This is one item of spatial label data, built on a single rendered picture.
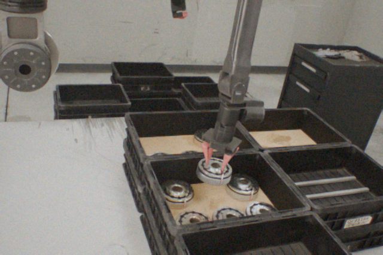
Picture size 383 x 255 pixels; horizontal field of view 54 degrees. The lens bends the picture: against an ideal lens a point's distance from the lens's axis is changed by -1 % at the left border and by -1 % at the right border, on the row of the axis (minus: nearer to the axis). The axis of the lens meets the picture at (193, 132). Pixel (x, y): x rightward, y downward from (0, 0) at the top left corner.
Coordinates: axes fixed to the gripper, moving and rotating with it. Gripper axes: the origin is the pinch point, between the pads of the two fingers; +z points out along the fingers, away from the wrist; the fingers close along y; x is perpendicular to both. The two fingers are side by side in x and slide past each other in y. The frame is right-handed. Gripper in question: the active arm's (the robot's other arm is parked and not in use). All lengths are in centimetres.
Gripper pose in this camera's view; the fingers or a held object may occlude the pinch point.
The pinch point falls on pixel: (215, 164)
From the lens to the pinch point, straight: 113.7
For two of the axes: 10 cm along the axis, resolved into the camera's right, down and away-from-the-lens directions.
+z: -1.8, 8.6, 4.7
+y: -8.8, -3.6, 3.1
